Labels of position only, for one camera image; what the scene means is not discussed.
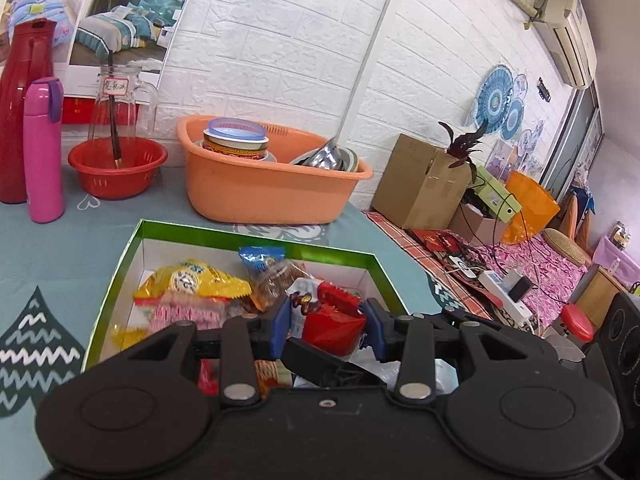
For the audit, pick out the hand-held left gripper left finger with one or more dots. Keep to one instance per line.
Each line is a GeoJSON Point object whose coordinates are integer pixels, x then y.
{"type": "Point", "coordinates": [281, 320]}

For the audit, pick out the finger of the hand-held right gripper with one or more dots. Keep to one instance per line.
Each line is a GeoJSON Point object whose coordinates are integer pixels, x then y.
{"type": "Point", "coordinates": [310, 360]}

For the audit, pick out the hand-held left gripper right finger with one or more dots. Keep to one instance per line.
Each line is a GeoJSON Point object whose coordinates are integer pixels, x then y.
{"type": "Point", "coordinates": [375, 330]}

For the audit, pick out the brown bread packet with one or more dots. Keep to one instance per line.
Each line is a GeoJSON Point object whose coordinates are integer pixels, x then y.
{"type": "Point", "coordinates": [272, 285]}

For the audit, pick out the red snack packet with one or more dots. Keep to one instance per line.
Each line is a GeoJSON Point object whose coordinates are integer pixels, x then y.
{"type": "Point", "coordinates": [332, 327]}

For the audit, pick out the white snack packet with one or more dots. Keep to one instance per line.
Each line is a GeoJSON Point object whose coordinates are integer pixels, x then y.
{"type": "Point", "coordinates": [386, 370]}

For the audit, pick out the blue snack packet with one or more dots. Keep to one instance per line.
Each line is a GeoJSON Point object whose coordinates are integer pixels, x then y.
{"type": "Point", "coordinates": [260, 259]}

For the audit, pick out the pink striped snack packet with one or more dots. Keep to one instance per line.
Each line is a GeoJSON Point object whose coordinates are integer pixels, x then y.
{"type": "Point", "coordinates": [185, 312]}

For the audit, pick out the green cardboard box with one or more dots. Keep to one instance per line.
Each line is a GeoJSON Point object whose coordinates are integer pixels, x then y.
{"type": "Point", "coordinates": [200, 240]}

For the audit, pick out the yellow clear snack packet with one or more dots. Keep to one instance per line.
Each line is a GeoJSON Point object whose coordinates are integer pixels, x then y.
{"type": "Point", "coordinates": [127, 335]}

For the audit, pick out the red plaid cloth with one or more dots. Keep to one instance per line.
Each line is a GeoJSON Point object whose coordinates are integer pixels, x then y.
{"type": "Point", "coordinates": [425, 270]}

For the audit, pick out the red gift bag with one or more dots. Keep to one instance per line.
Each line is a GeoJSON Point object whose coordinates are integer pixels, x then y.
{"type": "Point", "coordinates": [435, 240]}

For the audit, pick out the orange plastic basin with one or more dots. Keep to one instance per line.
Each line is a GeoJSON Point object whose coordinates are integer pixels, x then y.
{"type": "Point", "coordinates": [260, 190]}

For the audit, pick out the white power strip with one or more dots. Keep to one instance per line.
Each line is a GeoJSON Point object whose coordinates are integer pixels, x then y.
{"type": "Point", "coordinates": [505, 305]}

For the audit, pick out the small cardboard box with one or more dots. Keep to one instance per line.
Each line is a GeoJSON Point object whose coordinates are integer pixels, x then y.
{"type": "Point", "coordinates": [475, 230]}

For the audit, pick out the large cardboard box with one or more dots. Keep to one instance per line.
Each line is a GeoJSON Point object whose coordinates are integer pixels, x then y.
{"type": "Point", "coordinates": [410, 185]}

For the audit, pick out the black power adapter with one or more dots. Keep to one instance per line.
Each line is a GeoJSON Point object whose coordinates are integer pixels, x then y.
{"type": "Point", "coordinates": [520, 289]}

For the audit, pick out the metal bowl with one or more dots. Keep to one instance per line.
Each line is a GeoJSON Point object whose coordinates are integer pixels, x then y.
{"type": "Point", "coordinates": [325, 157]}

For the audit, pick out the pale ceramic bowl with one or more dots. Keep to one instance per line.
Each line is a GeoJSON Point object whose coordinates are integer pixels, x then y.
{"type": "Point", "coordinates": [351, 160]}

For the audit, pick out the blue lidded container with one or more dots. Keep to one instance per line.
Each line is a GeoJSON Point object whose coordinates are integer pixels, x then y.
{"type": "Point", "coordinates": [235, 147]}

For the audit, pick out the pink floral bedsheet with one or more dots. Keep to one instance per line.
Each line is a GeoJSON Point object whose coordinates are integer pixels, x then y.
{"type": "Point", "coordinates": [545, 265]}

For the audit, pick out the green white box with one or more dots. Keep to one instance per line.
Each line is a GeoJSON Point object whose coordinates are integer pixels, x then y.
{"type": "Point", "coordinates": [495, 192]}

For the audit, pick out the orange plastic bag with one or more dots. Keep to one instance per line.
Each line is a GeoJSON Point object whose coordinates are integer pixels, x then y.
{"type": "Point", "coordinates": [532, 205]}

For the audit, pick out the red round stool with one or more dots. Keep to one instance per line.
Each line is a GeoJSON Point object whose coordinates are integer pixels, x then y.
{"type": "Point", "coordinates": [577, 321]}

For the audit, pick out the purple leafed plant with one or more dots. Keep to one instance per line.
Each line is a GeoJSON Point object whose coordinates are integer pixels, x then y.
{"type": "Point", "coordinates": [462, 145]}

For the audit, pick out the woven straw cushion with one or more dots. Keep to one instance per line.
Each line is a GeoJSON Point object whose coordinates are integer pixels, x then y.
{"type": "Point", "coordinates": [565, 245]}

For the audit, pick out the red plastic basket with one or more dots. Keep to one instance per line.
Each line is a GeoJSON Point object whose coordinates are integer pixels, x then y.
{"type": "Point", "coordinates": [115, 182]}

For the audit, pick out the teal printed tablecloth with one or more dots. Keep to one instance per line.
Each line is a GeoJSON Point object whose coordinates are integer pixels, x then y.
{"type": "Point", "coordinates": [75, 240]}

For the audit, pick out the wooden cabinet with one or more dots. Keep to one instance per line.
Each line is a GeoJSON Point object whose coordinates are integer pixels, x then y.
{"type": "Point", "coordinates": [600, 295]}

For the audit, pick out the black speaker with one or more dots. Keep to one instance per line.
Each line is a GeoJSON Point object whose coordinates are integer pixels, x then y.
{"type": "Point", "coordinates": [620, 340]}

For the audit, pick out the dark wooden stick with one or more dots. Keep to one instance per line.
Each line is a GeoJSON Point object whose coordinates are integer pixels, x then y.
{"type": "Point", "coordinates": [114, 125]}

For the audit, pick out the glass pitcher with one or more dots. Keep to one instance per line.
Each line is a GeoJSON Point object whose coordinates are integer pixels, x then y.
{"type": "Point", "coordinates": [132, 105]}

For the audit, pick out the pink bottle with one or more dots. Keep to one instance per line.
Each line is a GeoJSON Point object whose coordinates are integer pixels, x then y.
{"type": "Point", "coordinates": [42, 160]}

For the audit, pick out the red paper strip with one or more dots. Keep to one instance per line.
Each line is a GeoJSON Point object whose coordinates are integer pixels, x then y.
{"type": "Point", "coordinates": [75, 110]}

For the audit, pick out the red thermos jug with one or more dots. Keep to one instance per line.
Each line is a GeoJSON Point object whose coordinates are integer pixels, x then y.
{"type": "Point", "coordinates": [20, 110]}

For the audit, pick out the white air conditioner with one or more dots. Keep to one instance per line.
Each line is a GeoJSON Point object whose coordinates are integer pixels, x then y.
{"type": "Point", "coordinates": [565, 25]}

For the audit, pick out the small blue round wall decor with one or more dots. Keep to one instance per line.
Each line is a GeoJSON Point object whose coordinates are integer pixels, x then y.
{"type": "Point", "coordinates": [512, 120]}

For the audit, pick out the large blue round wall decor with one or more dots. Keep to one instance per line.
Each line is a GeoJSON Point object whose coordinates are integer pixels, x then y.
{"type": "Point", "coordinates": [492, 95]}

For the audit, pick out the bedding wall poster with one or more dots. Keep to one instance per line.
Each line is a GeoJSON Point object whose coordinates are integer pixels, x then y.
{"type": "Point", "coordinates": [125, 25]}

